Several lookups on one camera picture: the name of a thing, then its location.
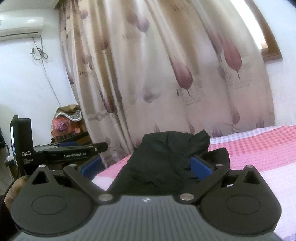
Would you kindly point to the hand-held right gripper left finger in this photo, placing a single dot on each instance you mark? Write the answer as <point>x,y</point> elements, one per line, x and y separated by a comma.
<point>93,166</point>

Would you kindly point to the white air conditioner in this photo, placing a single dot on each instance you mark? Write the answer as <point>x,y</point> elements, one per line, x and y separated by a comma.
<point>20,25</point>

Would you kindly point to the white lace cloth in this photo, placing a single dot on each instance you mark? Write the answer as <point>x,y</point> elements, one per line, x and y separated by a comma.
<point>69,115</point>

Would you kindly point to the beige leaf print curtain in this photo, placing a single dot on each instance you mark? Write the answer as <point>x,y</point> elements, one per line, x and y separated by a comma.
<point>161,69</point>

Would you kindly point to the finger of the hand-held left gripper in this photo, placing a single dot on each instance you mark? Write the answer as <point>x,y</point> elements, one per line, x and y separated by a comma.
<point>99,146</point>

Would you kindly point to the brown wooden window frame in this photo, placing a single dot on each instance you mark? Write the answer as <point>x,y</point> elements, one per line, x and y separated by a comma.
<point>272,46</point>

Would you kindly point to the pink and white checkered bed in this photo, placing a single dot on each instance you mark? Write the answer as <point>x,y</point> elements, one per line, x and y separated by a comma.
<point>266,150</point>

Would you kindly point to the black jacket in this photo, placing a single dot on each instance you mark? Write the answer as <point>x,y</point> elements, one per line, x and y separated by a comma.
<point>161,157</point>

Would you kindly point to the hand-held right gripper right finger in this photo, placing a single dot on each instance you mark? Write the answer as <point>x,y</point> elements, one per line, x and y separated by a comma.
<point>200,168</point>

